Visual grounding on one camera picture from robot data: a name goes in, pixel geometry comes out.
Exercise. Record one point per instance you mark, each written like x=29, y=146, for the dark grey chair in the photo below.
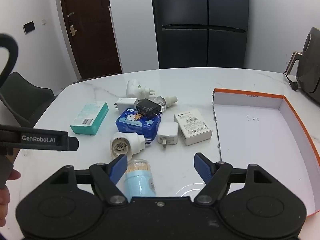
x=22, y=97

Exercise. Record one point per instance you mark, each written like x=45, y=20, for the person's left hand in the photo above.
x=4, y=202

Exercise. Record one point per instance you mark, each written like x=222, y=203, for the black refrigerator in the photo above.
x=200, y=25

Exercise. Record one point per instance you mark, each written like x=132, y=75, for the teal cardboard box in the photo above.
x=90, y=117

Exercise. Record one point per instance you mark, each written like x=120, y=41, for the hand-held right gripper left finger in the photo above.
x=119, y=167

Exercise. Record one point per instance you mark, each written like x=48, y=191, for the clear liquid refill bottle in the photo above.
x=166, y=101

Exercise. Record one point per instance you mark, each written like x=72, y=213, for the brown wooden door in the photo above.
x=87, y=27

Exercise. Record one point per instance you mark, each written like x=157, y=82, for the black charger adapter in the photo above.
x=148, y=107

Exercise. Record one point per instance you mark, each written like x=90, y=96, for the white square charger adapter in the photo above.
x=168, y=133

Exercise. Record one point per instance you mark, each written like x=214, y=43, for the black air fryer power plug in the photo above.
x=293, y=83

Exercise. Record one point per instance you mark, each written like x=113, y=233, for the black wall panel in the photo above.
x=29, y=26

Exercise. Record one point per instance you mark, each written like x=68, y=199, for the white labelled cardboard box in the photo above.
x=193, y=126

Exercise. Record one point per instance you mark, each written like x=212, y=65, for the clear round lid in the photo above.
x=190, y=188

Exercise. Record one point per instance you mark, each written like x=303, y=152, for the white plug-in heater socket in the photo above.
x=125, y=143

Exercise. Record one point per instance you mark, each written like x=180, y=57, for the white box with orange rim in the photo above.
x=260, y=135

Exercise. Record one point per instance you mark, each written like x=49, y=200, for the dark grey air fryer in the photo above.
x=308, y=62

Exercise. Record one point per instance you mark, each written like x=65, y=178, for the blue dental floss box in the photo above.
x=137, y=124

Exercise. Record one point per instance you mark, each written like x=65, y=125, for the brass door lock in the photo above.
x=72, y=28

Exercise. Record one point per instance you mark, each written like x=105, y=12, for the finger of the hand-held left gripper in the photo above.
x=73, y=143

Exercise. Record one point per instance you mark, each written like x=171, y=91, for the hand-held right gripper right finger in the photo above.
x=203, y=168

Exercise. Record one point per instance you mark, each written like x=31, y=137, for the white slim charger adapter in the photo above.
x=126, y=104

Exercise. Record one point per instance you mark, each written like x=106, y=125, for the white light switch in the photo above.
x=44, y=21

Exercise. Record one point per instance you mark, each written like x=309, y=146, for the white plug-in heater green mark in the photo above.
x=136, y=89

